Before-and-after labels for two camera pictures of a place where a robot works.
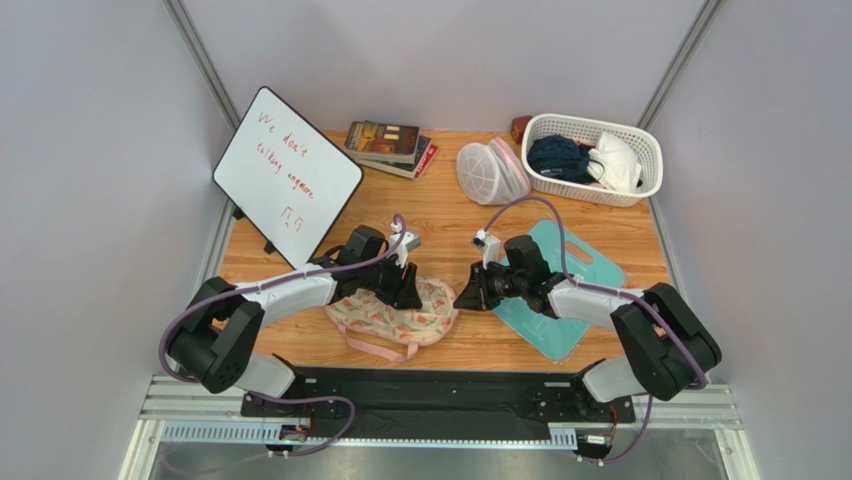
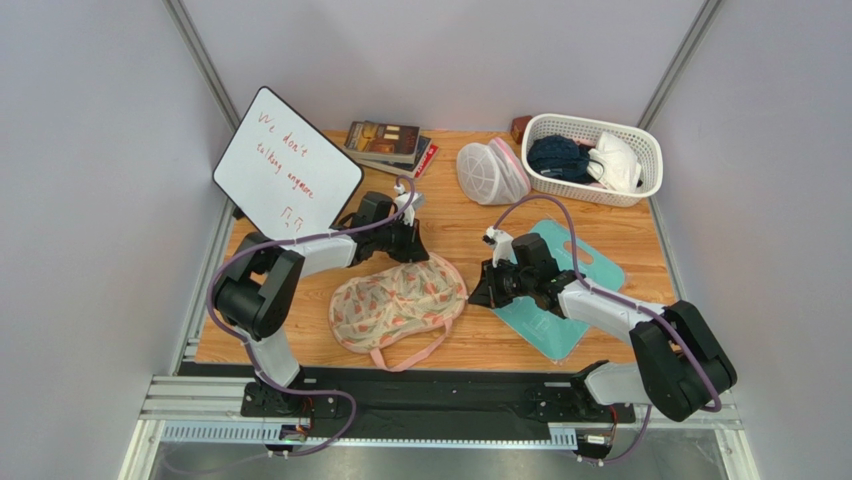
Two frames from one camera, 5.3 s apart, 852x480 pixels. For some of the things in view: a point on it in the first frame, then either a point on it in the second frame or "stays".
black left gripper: x=402 y=292 to x=413 y=248
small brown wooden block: x=518 y=126 stays
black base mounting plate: x=444 y=401 stays
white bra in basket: x=614 y=163 stays
